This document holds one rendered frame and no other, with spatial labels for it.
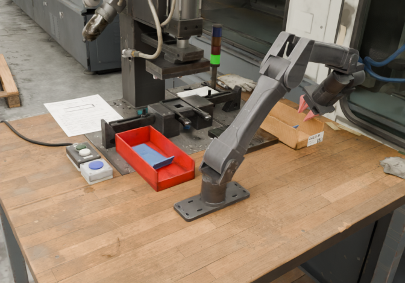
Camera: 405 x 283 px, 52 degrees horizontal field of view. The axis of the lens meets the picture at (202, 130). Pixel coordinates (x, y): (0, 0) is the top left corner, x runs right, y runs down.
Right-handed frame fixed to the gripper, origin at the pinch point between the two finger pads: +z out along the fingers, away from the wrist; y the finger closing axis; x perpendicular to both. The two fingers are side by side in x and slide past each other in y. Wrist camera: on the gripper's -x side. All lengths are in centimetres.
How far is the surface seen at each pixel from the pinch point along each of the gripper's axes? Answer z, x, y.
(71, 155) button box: 21, 68, 15
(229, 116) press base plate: 22.4, 8.3, 17.1
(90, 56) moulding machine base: 237, -52, 233
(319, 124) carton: 1.2, -5.7, -4.1
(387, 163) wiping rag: -7.8, -10.4, -25.8
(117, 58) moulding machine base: 239, -81, 229
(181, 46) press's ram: -1.1, 30.6, 32.5
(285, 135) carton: 5.6, 5.8, -2.8
